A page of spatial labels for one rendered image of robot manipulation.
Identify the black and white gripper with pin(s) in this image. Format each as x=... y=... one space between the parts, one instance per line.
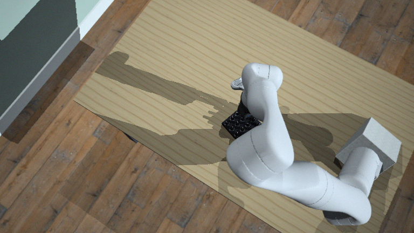
x=242 y=108

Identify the black box with knobs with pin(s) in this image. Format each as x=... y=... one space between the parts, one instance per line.
x=238 y=126

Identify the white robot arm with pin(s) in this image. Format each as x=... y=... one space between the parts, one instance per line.
x=267 y=150

